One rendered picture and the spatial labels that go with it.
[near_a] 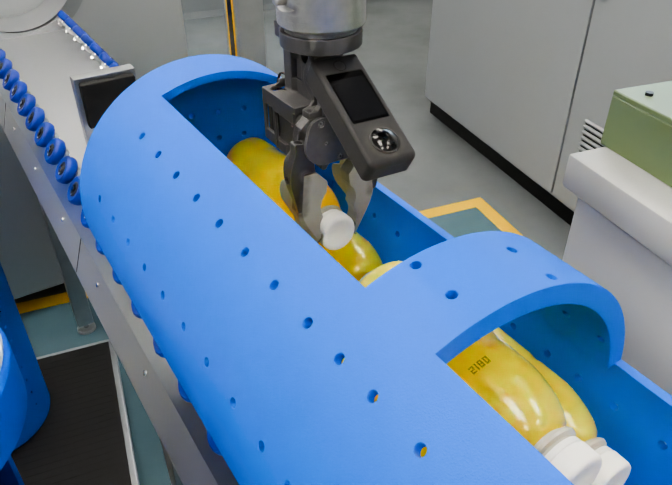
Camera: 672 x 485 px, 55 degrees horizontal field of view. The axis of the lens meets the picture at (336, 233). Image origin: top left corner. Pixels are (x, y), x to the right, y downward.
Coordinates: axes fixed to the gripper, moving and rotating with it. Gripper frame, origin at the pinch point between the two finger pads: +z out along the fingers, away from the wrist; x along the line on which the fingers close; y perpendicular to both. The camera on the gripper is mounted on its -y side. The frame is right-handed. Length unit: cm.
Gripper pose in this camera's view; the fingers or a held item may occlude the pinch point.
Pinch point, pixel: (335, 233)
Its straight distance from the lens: 64.9
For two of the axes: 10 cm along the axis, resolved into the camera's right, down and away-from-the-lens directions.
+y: -5.4, -4.7, 6.9
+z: 0.1, 8.2, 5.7
